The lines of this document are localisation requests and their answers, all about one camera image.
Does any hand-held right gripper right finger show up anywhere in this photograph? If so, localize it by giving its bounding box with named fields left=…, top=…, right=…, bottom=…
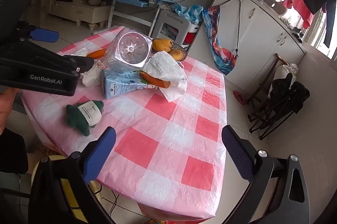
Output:
left=222, top=124, right=311, bottom=224

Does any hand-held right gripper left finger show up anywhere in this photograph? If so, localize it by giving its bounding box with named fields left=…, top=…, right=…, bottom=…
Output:
left=29, top=126, right=117, bottom=224

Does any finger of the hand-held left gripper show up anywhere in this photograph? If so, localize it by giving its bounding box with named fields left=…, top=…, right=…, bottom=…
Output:
left=62, top=55, right=95, bottom=74
left=11, top=21, right=60, bottom=43

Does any light blue drink carton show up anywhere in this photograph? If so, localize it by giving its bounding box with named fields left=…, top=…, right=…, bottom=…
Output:
left=101, top=69, right=150, bottom=100

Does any yellow plastic basin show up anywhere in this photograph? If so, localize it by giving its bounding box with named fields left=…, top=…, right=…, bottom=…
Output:
left=31, top=154, right=104, bottom=224

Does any clear plastic jar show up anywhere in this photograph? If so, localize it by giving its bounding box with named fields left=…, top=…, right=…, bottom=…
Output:
left=101, top=27, right=153, bottom=74

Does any person's left hand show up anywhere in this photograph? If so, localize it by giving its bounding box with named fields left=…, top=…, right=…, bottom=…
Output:
left=0, top=88, right=21, bottom=136

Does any white crumpled paper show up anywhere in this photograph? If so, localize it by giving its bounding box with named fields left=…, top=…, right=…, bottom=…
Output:
left=71, top=47, right=92, bottom=57

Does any crumpled white tissue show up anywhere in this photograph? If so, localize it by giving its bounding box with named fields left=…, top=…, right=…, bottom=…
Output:
left=79, top=59, right=104, bottom=87

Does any cream television cabinet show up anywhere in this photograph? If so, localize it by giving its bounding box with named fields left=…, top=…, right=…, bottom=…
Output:
left=47, top=0, right=111, bottom=31

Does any green plush toy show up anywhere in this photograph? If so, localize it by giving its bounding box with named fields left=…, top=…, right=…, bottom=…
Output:
left=66, top=100, right=104, bottom=137

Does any red plastic object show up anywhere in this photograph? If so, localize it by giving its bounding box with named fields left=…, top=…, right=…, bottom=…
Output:
left=233, top=91, right=248, bottom=106

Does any pink checked tablecloth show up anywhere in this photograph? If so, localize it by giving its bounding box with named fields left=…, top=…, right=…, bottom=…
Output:
left=20, top=26, right=227, bottom=222

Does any wooden folding chair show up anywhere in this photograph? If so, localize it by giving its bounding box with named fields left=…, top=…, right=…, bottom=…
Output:
left=246, top=53, right=290, bottom=106

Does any black folding chair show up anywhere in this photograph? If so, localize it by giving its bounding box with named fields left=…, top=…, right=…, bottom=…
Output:
left=247, top=74, right=311, bottom=140

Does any orange carrot piece with stem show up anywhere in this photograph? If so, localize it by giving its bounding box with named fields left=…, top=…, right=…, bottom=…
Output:
left=139, top=71, right=171, bottom=89

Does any person's dark clothing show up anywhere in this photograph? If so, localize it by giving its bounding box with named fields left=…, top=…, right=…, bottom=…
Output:
left=0, top=128, right=29, bottom=224

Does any long yellow mango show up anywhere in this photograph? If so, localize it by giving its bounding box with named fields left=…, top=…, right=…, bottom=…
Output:
left=152, top=39, right=174, bottom=53

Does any white plastic bag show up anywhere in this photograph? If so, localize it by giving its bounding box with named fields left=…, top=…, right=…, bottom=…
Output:
left=143, top=51, right=188, bottom=103

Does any white sack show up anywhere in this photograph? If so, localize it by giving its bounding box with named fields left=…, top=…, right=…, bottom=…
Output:
left=274, top=63, right=299, bottom=85

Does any round yellow mango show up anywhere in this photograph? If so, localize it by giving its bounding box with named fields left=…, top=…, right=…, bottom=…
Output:
left=168, top=49, right=184, bottom=61

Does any colourful printed hanging bag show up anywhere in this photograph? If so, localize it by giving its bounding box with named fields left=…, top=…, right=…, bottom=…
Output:
left=201, top=6, right=239, bottom=75

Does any white plastic stool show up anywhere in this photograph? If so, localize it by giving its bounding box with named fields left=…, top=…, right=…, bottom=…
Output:
left=155, top=10, right=202, bottom=46

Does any dark wicker basket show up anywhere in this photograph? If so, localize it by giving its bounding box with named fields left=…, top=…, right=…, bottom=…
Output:
left=168, top=41, right=189, bottom=61

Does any white cabinet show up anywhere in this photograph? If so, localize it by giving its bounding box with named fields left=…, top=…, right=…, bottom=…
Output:
left=188, top=0, right=307, bottom=94

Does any crumpled blue cloth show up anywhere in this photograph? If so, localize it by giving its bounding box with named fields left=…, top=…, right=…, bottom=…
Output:
left=171, top=2, right=204, bottom=27

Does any black elastic cord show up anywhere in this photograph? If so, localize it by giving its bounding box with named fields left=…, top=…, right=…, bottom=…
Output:
left=220, top=0, right=241, bottom=59

